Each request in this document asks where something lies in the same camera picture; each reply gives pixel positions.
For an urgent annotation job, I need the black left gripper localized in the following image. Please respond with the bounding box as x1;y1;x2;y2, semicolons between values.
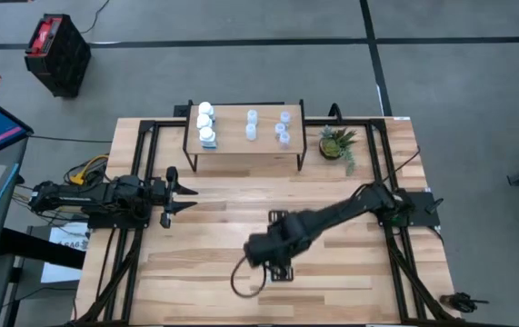
151;165;199;229

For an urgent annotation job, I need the yellow cable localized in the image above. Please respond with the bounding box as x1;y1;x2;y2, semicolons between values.
68;154;111;186

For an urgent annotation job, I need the white printed paper sheet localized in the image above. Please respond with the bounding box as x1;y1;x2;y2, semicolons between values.
40;221;91;283

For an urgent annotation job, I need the succulent plant in black pot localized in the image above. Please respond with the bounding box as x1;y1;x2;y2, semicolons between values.
318;125;359;177

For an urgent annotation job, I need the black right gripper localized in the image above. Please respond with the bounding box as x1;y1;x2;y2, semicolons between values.
243;216;311;270

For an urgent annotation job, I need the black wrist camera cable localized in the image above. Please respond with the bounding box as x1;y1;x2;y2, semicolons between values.
230;255;270;300

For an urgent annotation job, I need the wooden shelf with black frame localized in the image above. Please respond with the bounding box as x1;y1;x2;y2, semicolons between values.
182;99;308;173

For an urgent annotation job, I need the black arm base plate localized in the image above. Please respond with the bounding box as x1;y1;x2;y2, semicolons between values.
87;209;152;230
376;190;443;229

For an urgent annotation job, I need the black aluminium table frame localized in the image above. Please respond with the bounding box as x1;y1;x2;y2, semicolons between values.
75;116;459;326

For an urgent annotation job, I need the black red plastic crate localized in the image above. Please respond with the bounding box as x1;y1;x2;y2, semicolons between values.
24;12;93;98

